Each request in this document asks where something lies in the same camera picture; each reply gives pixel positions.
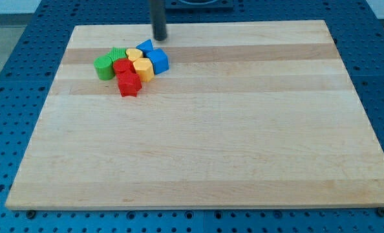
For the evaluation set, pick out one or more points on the yellow hexagon block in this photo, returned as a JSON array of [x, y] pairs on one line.
[[144, 68]]

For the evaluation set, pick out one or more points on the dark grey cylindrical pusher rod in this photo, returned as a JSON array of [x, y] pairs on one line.
[[158, 19]]

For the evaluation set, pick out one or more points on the yellow heart block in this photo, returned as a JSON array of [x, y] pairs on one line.
[[133, 54]]

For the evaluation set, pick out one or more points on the blue triangle block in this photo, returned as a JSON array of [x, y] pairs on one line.
[[146, 46]]

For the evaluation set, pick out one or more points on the green cylinder block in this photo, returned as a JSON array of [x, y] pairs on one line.
[[104, 69]]

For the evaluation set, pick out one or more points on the blue cube block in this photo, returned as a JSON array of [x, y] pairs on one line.
[[159, 60]]

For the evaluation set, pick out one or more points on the red round block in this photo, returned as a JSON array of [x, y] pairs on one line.
[[123, 65]]

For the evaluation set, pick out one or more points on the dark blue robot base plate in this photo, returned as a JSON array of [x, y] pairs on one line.
[[198, 4]]

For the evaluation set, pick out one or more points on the light wooden board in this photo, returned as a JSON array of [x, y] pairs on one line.
[[249, 115]]

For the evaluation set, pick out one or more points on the red star block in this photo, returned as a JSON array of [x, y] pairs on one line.
[[129, 83]]

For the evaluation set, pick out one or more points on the green star block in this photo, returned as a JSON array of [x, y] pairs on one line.
[[117, 53]]

